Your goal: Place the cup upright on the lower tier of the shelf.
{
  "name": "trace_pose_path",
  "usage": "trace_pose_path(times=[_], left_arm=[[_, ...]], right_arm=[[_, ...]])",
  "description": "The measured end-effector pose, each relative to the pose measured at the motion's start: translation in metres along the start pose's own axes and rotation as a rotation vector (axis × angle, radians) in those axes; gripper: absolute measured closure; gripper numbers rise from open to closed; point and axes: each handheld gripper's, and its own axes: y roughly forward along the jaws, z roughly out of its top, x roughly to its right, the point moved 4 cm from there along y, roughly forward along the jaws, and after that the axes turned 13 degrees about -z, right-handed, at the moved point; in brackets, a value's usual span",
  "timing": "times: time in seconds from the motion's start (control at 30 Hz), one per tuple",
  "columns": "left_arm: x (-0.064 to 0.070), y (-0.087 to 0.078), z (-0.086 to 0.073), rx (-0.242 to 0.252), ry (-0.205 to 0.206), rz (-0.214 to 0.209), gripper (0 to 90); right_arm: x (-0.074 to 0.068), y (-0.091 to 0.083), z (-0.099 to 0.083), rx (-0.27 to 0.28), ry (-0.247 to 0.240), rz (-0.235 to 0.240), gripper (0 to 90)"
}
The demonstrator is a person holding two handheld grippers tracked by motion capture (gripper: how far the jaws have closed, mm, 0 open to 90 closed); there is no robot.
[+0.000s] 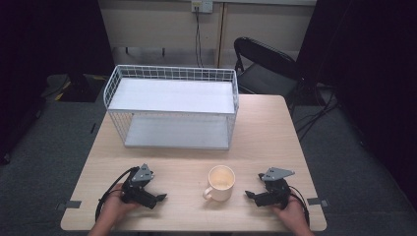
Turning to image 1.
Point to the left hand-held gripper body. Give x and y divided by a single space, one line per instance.
139 193

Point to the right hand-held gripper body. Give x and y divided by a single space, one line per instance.
274 191

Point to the person's left hand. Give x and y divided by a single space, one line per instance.
116 205

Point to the person's right hand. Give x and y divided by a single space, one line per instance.
291 213

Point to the cream ceramic mug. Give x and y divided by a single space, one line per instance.
221 187

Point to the grey tape strip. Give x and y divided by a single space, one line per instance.
69 205
317 201

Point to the black folding chair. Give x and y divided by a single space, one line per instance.
268 72

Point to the dark stand base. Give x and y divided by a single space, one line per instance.
77 88

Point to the black curtain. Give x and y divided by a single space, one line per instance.
373 82
46 49

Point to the white wall socket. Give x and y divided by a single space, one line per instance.
202 5

